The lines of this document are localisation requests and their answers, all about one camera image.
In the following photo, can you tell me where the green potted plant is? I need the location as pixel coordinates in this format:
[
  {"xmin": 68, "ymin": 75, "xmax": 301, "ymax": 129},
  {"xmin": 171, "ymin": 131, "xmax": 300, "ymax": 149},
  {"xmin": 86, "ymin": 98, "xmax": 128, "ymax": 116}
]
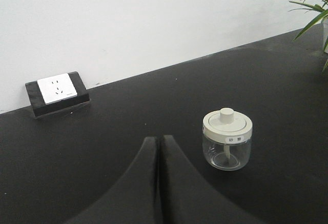
[{"xmin": 273, "ymin": 0, "xmax": 328, "ymax": 72}]

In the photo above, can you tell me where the glass jar with white lid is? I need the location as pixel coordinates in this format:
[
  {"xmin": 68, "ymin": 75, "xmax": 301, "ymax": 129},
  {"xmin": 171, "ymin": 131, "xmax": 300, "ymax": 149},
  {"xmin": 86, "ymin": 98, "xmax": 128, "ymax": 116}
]
[{"xmin": 202, "ymin": 108, "xmax": 253, "ymax": 171}]

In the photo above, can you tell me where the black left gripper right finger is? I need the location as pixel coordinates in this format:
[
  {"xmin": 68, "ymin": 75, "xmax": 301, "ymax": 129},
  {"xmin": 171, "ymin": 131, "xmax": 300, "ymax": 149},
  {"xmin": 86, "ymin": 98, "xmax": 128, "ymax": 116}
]
[{"xmin": 158, "ymin": 135, "xmax": 262, "ymax": 223}]

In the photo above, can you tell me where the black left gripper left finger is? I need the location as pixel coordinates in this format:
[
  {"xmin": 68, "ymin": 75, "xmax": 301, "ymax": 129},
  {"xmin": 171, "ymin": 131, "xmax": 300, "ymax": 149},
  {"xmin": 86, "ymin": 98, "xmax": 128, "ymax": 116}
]
[{"xmin": 65, "ymin": 136, "xmax": 163, "ymax": 223}]

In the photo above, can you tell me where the white power socket black base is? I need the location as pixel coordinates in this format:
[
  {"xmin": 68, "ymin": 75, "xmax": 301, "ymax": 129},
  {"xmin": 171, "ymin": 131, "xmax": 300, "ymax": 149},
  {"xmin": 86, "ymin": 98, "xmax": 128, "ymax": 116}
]
[{"xmin": 25, "ymin": 71, "xmax": 90, "ymax": 118}]

